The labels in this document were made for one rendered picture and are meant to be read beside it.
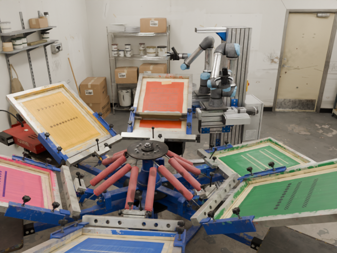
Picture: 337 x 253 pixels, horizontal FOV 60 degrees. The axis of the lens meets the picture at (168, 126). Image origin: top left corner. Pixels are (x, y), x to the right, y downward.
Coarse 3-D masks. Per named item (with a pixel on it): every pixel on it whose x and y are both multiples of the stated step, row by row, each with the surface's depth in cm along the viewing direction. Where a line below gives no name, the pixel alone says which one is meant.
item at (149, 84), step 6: (150, 84) 315; (156, 84) 315; (162, 84) 314; (144, 96) 306; (144, 102) 301; (144, 108) 297; (144, 120) 288; (150, 120) 287; (156, 120) 287; (144, 126) 284; (150, 126) 283; (156, 126) 283
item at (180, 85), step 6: (168, 84) 314; (174, 84) 313; (180, 84) 313; (180, 90) 308; (180, 96) 303; (180, 102) 298; (180, 108) 294; (162, 120) 287; (168, 120) 286; (162, 126) 282; (168, 126) 282; (174, 126) 282; (180, 126) 281
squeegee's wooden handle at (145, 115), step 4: (140, 112) 280; (144, 112) 280; (148, 112) 280; (152, 112) 280; (156, 112) 279; (160, 112) 279; (164, 112) 279; (140, 116) 283; (144, 116) 282; (148, 116) 282; (152, 116) 281; (156, 116) 281; (160, 116) 280; (164, 116) 280; (168, 116) 279; (172, 116) 279; (176, 116) 278; (180, 116) 278
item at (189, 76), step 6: (138, 78) 317; (180, 78) 318; (186, 78) 317; (192, 78) 312; (138, 84) 311; (192, 84) 307; (138, 90) 306; (138, 96) 302; (132, 132) 276; (138, 132) 276; (144, 132) 276; (150, 132) 275; (156, 132) 275; (162, 132) 275; (168, 132) 274; (174, 132) 274; (180, 132) 273
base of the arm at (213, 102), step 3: (210, 96) 308; (210, 99) 308; (213, 99) 305; (216, 99) 304; (219, 99) 305; (210, 102) 307; (213, 102) 305; (216, 102) 304; (219, 102) 305; (210, 105) 307; (213, 105) 305; (216, 105) 304; (219, 105) 305
